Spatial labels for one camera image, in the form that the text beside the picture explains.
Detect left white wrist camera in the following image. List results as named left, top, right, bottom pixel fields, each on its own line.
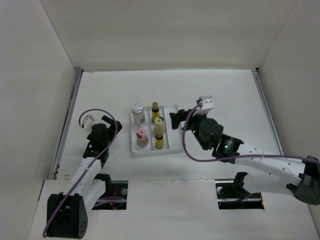
left=81, top=115, right=97, bottom=133

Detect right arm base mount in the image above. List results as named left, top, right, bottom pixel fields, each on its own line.
left=215, top=172, right=265, bottom=210

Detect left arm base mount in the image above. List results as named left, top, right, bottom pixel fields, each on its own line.
left=92, top=173, right=129, bottom=210

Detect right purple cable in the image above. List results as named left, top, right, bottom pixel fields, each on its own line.
left=181, top=104, right=320, bottom=163

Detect tall yellow brown-capped bottle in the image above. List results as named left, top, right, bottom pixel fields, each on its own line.
left=155, top=134, right=164, bottom=149

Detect yellow-capped spice jar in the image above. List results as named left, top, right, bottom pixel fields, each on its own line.
left=153, top=116, right=166, bottom=136

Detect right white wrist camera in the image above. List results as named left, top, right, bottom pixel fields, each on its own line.
left=194, top=95, right=214, bottom=115

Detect purple cable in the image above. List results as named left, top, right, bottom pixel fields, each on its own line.
left=41, top=108, right=119, bottom=238
left=181, top=104, right=320, bottom=163

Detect right aluminium frame rail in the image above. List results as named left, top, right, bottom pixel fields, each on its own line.
left=251, top=67, right=292, bottom=179

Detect left aluminium frame rail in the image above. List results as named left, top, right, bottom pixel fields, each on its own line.
left=48, top=66, right=84, bottom=180

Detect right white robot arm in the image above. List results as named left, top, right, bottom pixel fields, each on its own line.
left=117, top=105, right=320, bottom=205

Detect aluminium frame rail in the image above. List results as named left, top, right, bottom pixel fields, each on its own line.
left=251, top=67, right=292, bottom=179
left=48, top=66, right=84, bottom=180

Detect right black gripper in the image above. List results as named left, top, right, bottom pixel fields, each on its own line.
left=169, top=108, right=209, bottom=151

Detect white bottle silver cap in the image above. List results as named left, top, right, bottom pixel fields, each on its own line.
left=131, top=103, right=146, bottom=127

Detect pink-capped spice jar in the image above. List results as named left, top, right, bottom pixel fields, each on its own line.
left=136, top=128, right=149, bottom=148

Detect white three-compartment tray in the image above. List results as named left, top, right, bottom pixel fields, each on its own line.
left=130, top=104, right=183, bottom=157

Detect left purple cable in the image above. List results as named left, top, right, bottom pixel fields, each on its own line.
left=41, top=108, right=119, bottom=238

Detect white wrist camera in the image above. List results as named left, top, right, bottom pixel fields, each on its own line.
left=81, top=115, right=97, bottom=133
left=194, top=95, right=214, bottom=115

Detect small yellow brown-capped bottle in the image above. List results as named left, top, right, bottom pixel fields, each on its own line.
left=151, top=101, right=160, bottom=122

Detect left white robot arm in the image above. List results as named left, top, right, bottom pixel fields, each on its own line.
left=42, top=112, right=122, bottom=240

